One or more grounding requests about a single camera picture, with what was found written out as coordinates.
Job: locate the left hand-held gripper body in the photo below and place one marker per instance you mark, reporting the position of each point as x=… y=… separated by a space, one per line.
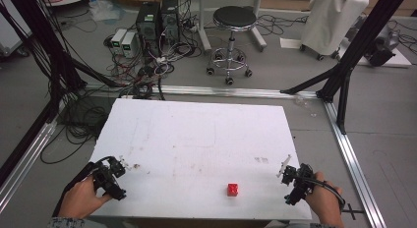
x=108 y=180

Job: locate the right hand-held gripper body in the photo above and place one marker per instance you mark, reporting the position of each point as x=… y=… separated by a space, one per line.
x=300 y=182

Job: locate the person's left hand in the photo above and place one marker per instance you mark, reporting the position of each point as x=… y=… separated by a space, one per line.
x=80 y=200

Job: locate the person's right hand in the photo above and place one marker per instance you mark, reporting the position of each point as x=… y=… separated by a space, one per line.
x=326 y=205

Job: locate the red block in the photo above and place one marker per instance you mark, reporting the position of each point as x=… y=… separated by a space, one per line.
x=232 y=190

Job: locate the white power supply unit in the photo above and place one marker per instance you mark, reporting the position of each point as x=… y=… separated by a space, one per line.
x=129 y=44
x=118 y=39

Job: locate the white paper sheet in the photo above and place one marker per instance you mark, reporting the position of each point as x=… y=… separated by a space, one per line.
x=290 y=44

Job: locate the white stand leg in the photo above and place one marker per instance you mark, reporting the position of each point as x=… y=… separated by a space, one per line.
x=204 y=28
x=259 y=31

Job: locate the large black computer tower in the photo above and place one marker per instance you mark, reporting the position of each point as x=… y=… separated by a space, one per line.
x=148 y=28

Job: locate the white covered cart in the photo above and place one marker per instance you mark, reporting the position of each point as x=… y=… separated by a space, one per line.
x=331 y=21

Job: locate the slim black computer tower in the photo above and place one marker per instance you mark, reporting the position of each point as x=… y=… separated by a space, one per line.
x=169 y=20

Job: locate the grey machine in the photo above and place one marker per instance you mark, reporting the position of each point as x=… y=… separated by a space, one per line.
x=383 y=47

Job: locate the clear plastic bag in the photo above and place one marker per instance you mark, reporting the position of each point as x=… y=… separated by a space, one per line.
x=105 y=10

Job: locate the white floor board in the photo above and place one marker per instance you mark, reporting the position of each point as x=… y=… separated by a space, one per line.
x=401 y=60

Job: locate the black round stool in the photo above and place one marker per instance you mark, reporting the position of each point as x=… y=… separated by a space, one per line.
x=234 y=16

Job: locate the black short frame brace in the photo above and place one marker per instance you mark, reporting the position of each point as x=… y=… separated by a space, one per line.
x=343 y=100

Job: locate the black diagonal frame brace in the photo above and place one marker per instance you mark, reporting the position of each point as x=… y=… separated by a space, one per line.
x=311 y=81
x=95 y=73

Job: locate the black low frame beam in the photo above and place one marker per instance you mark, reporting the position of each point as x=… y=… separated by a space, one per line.
x=26 y=142

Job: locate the long aluminium floor rail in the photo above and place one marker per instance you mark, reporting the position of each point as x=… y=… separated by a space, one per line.
x=223 y=91

